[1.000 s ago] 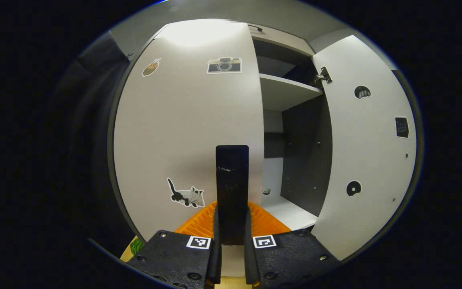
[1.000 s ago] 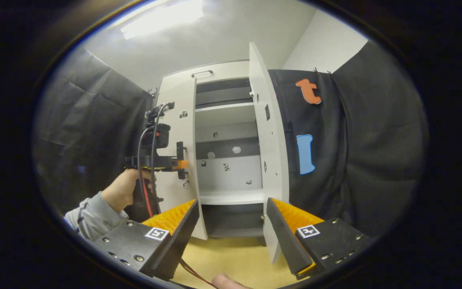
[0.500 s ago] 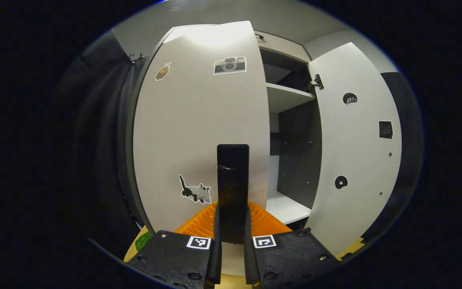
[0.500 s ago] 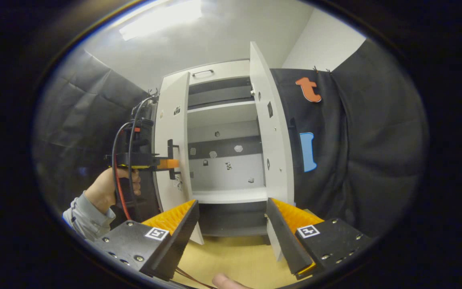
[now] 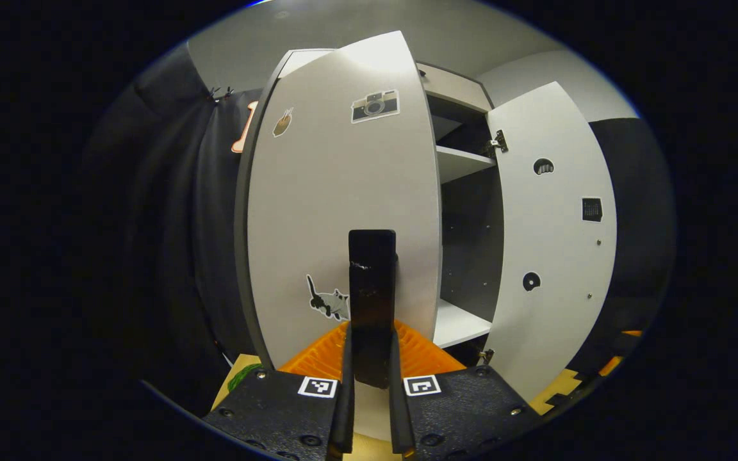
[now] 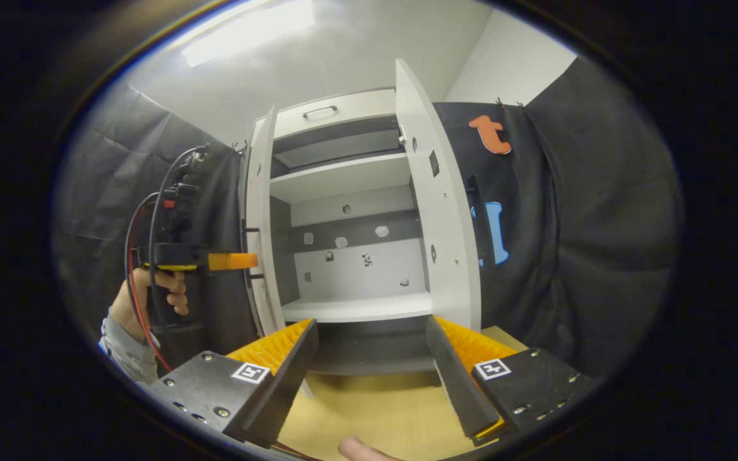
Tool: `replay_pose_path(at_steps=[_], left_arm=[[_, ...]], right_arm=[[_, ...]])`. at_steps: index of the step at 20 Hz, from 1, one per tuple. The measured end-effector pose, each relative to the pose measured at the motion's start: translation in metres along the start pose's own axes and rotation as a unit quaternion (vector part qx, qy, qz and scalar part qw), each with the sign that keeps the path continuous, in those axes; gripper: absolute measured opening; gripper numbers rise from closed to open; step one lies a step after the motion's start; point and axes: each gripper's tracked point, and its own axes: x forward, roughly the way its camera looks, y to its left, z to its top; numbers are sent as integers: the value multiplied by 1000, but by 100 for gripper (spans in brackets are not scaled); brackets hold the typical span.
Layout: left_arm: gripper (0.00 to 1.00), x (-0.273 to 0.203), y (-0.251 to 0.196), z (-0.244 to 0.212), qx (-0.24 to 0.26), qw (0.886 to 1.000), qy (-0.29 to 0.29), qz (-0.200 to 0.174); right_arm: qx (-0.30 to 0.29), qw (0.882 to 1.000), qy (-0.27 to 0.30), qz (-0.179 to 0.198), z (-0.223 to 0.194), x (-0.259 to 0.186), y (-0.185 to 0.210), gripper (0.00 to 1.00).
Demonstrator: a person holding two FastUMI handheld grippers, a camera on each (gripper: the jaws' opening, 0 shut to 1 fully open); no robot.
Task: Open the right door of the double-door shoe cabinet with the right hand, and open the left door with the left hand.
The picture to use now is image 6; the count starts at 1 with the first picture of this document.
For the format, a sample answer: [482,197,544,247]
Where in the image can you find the grey door with headphone sticker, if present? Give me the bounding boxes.
[395,59,495,332]

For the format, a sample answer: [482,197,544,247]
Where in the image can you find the grey cabinet drawer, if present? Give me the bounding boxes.
[273,88,398,140]

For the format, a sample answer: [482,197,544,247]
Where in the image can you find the black backdrop cloth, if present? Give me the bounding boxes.
[52,56,684,385]

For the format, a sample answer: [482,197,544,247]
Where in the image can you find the grey door with camera sticker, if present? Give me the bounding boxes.
[240,106,288,337]

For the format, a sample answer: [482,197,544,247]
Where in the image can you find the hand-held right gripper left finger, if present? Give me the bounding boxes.
[148,318,320,449]

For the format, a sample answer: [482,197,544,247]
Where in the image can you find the grey double-door shoe cabinet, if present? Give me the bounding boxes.
[268,88,440,376]

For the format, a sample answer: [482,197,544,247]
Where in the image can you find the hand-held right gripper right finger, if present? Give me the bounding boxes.
[425,315,594,447]

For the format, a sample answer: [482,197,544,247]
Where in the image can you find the red cable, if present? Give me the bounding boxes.
[124,192,174,373]

